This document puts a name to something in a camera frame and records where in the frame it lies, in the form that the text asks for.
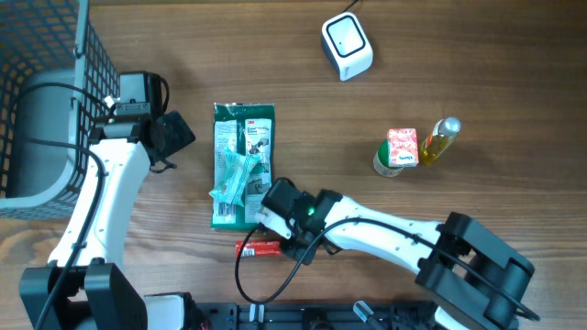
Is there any red coffee stick sachet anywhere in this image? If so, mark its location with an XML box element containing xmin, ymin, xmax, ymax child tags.
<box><xmin>235</xmin><ymin>240</ymin><xmax>282</xmax><ymax>258</ymax></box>

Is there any pale green wipes sachet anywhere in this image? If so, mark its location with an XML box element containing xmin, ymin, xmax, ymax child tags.
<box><xmin>209</xmin><ymin>148</ymin><xmax>260</xmax><ymax>207</ymax></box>

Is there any green 3M sponge packet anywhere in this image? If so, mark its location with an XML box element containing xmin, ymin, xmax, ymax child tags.
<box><xmin>211</xmin><ymin>103</ymin><xmax>276</xmax><ymax>231</ymax></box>

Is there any green lid small jar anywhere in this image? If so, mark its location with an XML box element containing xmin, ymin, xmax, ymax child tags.
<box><xmin>373</xmin><ymin>139</ymin><xmax>404</xmax><ymax>178</ymax></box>

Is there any pink Kleenex tissue pack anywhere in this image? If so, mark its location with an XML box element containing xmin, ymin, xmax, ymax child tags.
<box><xmin>387</xmin><ymin>128</ymin><xmax>419</xmax><ymax>167</ymax></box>

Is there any yellow oil bottle silver cap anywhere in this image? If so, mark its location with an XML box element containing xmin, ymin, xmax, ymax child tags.
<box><xmin>418</xmin><ymin>117</ymin><xmax>461</xmax><ymax>165</ymax></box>

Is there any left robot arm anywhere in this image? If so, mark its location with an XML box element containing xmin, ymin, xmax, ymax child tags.
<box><xmin>19</xmin><ymin>71</ymin><xmax>202</xmax><ymax>329</ymax></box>

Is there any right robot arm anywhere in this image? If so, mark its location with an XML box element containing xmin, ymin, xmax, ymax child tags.
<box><xmin>255</xmin><ymin>178</ymin><xmax>539</xmax><ymax>329</ymax></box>

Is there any white barcode scanner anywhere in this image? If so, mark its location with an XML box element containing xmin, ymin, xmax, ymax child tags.
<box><xmin>321</xmin><ymin>12</ymin><xmax>374</xmax><ymax>82</ymax></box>

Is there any dark grey mesh basket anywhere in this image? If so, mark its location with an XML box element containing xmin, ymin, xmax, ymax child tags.
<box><xmin>1</xmin><ymin>1</ymin><xmax>119</xmax><ymax>220</ymax></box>

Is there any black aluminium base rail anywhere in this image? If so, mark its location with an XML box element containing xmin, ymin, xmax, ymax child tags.
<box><xmin>185</xmin><ymin>301</ymin><xmax>442</xmax><ymax>330</ymax></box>

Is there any black left camera cable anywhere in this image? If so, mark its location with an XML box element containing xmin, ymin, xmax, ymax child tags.
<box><xmin>8</xmin><ymin>82</ymin><xmax>116</xmax><ymax>330</ymax></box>

